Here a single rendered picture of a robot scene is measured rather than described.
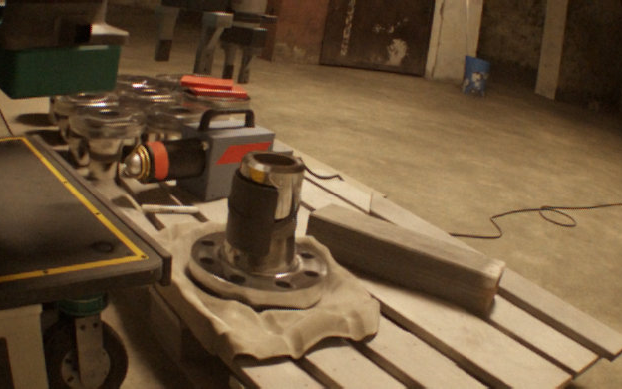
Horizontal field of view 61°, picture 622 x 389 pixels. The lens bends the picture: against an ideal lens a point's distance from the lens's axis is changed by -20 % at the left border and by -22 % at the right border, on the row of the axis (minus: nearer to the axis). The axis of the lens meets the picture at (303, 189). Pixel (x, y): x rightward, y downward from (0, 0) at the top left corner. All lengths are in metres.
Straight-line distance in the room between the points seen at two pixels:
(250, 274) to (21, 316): 0.53
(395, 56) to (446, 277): 5.16
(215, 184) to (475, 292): 0.72
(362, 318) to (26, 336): 0.61
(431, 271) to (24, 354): 0.86
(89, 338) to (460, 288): 0.76
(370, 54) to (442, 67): 0.96
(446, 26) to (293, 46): 1.84
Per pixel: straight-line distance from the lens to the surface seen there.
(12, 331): 0.81
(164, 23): 1.08
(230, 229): 1.18
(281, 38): 5.58
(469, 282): 1.31
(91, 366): 0.99
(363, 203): 1.81
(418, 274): 1.34
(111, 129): 1.85
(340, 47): 5.91
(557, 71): 9.30
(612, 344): 1.33
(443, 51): 6.72
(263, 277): 1.16
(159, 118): 1.97
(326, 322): 1.07
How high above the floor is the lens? 0.71
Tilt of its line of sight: 18 degrees down
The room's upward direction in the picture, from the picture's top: 10 degrees clockwise
